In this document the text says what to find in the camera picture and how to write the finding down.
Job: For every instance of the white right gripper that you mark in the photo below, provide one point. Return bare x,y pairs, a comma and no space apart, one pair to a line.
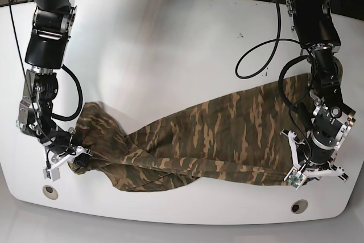
80,159

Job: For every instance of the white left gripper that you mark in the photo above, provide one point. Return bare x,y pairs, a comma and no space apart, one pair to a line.
311,169

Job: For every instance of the camouflage t-shirt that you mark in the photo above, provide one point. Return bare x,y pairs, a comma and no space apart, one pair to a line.
235,138

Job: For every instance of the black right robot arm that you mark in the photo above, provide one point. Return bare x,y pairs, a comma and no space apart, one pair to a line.
51,30

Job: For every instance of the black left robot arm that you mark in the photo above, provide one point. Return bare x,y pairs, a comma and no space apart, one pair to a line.
328,125

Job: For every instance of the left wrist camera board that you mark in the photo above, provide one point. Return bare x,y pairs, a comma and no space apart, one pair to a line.
295,178

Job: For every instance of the left table cable grommet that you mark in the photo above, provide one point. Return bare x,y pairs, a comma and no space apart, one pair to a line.
50,192

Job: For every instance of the table cable grommet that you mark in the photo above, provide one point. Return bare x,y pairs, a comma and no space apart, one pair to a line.
50,192
299,206

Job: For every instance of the right table cable grommet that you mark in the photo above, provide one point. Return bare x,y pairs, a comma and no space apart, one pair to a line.
299,206

